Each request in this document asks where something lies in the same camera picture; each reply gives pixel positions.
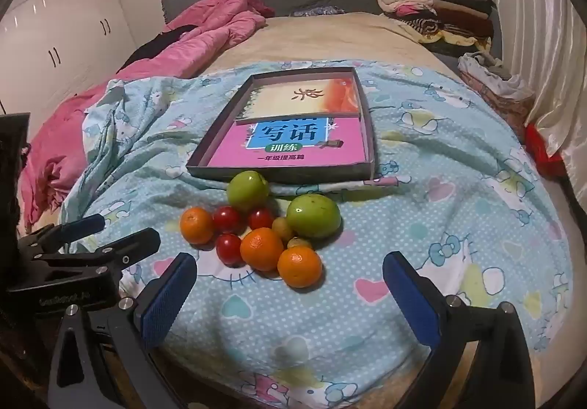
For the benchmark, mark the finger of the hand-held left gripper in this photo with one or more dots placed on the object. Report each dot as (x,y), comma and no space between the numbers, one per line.
(137,241)
(87,223)

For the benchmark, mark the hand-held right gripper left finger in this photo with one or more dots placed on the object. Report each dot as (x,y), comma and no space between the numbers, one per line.
(167,294)

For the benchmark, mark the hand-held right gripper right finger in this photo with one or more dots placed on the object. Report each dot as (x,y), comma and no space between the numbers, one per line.
(408,290)

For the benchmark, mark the orange tangerine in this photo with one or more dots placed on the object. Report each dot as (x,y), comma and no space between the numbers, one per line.
(262,249)
(197,225)
(299,267)

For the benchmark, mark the red cherry tomato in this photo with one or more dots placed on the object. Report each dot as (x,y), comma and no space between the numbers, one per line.
(228,219)
(228,248)
(260,218)

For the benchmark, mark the small brown-green kiwi berry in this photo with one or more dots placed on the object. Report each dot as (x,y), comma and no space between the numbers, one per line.
(283,229)
(300,243)

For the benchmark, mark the large green fruit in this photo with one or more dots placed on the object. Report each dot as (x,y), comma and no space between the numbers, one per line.
(314,216)

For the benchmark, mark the small green fruit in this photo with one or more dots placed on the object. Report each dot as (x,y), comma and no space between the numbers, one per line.
(248,191)

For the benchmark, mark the shallow cardboard box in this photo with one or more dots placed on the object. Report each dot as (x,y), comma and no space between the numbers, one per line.
(321,176)

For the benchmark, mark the blue cartoon print blanket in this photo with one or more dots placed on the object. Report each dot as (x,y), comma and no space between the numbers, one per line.
(412,216)

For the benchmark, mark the pink book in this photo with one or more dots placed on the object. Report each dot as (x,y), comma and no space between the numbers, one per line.
(229,152)

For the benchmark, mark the black garment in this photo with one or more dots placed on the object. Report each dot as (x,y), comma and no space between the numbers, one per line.
(156,44)

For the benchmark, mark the red bag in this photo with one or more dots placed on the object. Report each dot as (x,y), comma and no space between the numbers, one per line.
(543,147)

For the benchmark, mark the cream and orange book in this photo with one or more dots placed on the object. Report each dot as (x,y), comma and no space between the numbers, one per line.
(275,99)

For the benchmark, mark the white wardrobe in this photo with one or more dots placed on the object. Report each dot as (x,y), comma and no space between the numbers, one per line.
(69,24)

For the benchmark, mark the pink quilt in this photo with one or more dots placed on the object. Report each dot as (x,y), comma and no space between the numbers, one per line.
(206,24)

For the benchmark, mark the white and pink laundry heap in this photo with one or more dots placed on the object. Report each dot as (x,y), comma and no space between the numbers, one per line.
(500,79)

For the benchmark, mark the beige bed sheet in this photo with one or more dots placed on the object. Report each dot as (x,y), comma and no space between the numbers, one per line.
(344,37)

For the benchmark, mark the pile of folded clothes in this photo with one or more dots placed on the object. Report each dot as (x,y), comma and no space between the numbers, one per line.
(440,10)

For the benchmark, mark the dark patterned pillow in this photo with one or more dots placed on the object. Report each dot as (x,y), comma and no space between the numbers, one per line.
(316,11)

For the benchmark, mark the white curtain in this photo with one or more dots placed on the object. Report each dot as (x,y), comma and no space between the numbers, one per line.
(541,24)

